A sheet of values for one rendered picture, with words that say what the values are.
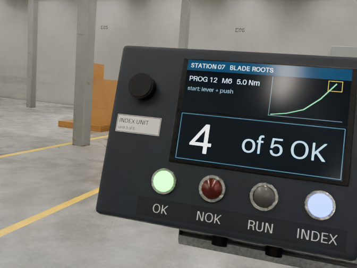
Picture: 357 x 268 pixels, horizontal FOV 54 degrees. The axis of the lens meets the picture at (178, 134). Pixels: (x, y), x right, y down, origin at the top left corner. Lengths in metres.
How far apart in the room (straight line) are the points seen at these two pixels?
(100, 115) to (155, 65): 8.18
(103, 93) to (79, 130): 2.12
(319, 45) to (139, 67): 12.73
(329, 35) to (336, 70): 12.76
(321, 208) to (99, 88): 8.29
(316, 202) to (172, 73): 0.19
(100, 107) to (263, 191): 8.30
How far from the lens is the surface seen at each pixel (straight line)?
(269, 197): 0.34
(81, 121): 6.54
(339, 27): 13.19
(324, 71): 0.37
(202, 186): 0.35
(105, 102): 8.53
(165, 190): 0.36
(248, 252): 0.43
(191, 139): 0.36
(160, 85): 0.38
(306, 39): 13.11
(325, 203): 0.35
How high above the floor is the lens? 1.21
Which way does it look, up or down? 8 degrees down
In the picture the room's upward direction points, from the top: 5 degrees clockwise
